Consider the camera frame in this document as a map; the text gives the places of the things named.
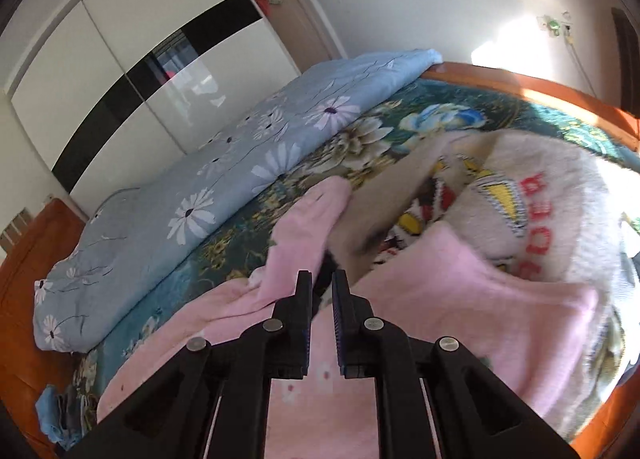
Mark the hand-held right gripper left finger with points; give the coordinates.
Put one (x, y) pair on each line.
(305, 324)

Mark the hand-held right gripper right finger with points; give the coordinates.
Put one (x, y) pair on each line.
(338, 324)

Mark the pink fleece garment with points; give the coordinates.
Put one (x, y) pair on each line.
(450, 289)

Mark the blue daisy print quilt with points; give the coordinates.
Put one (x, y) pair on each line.
(200, 174)

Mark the green floral bed sheet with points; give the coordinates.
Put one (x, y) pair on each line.
(380, 129)

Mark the small blue cloth pile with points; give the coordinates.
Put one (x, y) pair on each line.
(60, 414)

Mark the wooden door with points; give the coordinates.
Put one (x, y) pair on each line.
(295, 14)

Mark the white sliding door wardrobe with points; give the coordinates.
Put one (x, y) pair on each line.
(125, 69)

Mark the red hanging ornament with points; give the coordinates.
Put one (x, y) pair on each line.
(261, 0)

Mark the wooden bed frame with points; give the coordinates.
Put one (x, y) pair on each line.
(30, 299)

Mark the wall socket with plug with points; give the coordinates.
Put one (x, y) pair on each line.
(554, 25)

